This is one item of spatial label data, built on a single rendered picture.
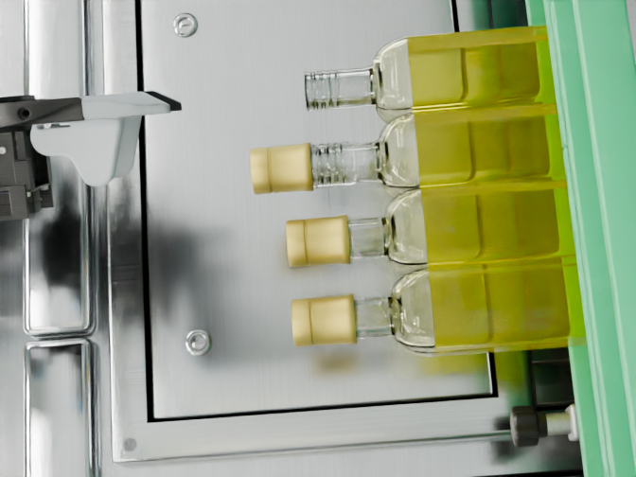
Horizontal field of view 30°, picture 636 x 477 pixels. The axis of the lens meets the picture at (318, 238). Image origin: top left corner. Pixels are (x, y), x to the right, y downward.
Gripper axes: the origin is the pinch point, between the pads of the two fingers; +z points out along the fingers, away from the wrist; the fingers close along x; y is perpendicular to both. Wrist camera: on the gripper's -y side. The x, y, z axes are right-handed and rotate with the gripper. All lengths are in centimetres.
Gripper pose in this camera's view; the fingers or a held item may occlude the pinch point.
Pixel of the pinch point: (156, 97)
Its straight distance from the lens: 81.5
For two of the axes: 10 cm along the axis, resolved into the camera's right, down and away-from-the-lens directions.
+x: -0.2, 1.4, -9.9
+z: 10.0, -0.8, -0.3
